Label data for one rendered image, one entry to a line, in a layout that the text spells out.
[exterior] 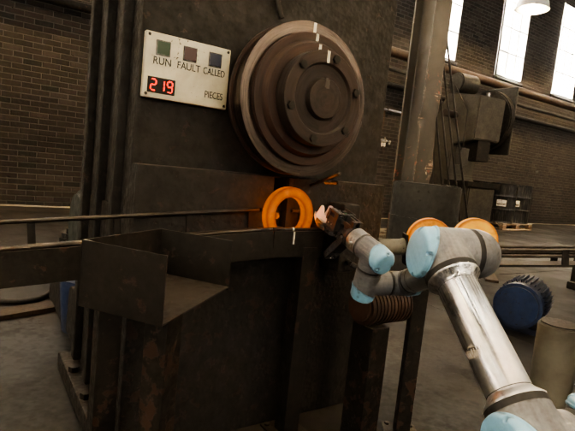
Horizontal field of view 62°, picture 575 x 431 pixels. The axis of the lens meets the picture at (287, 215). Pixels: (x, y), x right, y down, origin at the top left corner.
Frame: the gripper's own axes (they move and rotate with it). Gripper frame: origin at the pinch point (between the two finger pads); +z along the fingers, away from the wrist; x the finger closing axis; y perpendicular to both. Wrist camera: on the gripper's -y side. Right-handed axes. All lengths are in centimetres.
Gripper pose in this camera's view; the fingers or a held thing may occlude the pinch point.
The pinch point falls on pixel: (317, 215)
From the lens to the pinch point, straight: 164.2
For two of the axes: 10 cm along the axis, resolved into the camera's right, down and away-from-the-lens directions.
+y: 2.7, -9.0, -3.5
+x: -8.3, -0.3, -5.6
